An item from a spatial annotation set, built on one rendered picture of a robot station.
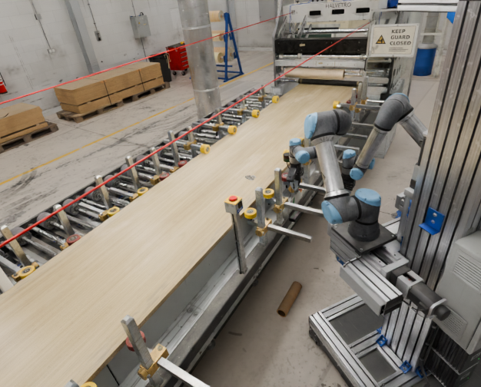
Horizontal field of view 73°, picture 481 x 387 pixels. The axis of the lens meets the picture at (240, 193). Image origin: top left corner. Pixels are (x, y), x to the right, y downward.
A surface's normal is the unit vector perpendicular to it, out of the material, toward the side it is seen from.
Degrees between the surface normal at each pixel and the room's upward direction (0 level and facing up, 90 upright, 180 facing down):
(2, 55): 90
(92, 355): 0
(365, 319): 0
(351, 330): 0
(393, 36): 90
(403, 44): 90
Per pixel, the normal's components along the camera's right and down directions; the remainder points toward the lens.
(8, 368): -0.10, -0.83
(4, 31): 0.80, 0.25
